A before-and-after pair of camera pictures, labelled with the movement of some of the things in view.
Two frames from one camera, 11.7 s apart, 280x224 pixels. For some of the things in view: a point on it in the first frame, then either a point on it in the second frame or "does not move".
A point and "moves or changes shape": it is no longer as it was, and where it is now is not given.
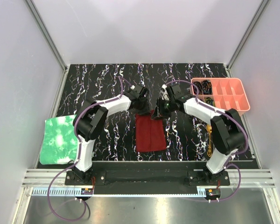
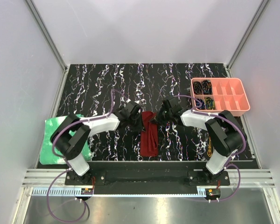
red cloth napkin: [150, 135] moves or changes shape
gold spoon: [209, 129] does not move
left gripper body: [143, 108] -> [135, 123]
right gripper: [161, 115] -> [158, 119]
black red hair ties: [207, 89] does not move
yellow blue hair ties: [208, 101] does not move
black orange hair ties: [199, 86] does not move
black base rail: [147, 178] does not move
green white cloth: [60, 145] does not move
